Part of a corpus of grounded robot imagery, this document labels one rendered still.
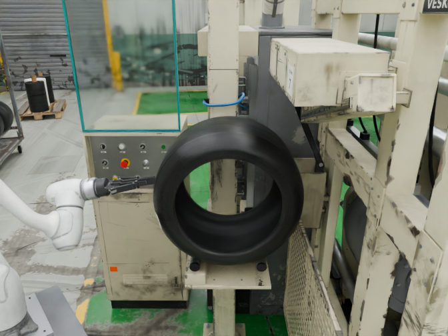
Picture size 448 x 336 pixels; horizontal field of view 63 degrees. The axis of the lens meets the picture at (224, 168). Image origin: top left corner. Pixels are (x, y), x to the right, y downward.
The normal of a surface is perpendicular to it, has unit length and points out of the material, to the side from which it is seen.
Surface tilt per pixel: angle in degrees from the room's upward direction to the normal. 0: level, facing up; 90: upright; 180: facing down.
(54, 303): 0
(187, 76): 90
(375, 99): 72
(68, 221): 55
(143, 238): 90
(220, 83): 90
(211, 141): 44
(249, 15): 90
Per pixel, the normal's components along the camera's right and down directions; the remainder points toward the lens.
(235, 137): 0.07, -0.42
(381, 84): 0.00, 0.08
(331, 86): 0.00, 0.39
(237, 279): 0.00, -0.92
